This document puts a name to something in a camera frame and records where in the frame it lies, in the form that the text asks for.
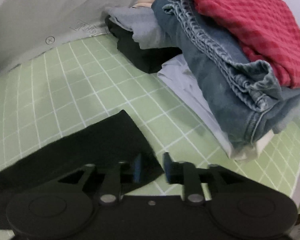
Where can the black knit garment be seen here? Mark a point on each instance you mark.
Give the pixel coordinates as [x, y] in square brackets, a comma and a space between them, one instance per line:
[104, 144]

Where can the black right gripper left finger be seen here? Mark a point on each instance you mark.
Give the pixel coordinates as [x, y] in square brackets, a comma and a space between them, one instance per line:
[102, 185]

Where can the white folded shirt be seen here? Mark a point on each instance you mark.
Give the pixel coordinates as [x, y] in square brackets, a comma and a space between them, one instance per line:
[176, 74]

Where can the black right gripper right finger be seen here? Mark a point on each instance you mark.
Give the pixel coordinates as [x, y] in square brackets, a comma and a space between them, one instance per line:
[217, 178]

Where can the red checkered garment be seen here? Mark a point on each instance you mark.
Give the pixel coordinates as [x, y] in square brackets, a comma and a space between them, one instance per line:
[266, 30]

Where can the blue denim jeans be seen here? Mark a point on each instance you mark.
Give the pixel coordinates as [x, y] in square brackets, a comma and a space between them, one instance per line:
[244, 96]

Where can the black folded garment in pile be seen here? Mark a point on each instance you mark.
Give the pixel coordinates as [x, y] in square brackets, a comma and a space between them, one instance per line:
[147, 60]

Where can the light grey folded garment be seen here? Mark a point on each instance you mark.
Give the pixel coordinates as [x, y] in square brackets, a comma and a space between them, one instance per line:
[143, 25]

